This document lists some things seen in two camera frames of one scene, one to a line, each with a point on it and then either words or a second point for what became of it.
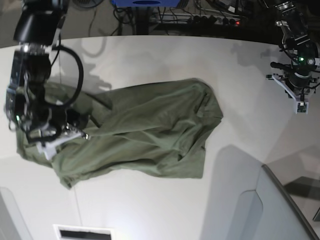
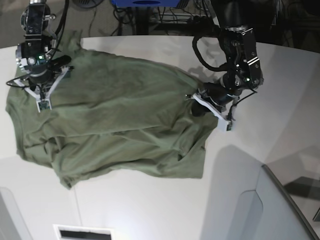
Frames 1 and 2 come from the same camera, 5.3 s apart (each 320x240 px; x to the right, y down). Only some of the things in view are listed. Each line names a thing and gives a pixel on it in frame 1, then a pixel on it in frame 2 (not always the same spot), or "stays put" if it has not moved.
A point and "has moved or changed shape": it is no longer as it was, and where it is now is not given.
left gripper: (56, 127) -> (43, 79)
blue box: (145, 3) stays put
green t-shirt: (164, 125) has moved or changed shape
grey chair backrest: (270, 213) stays put
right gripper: (299, 81) -> (214, 98)
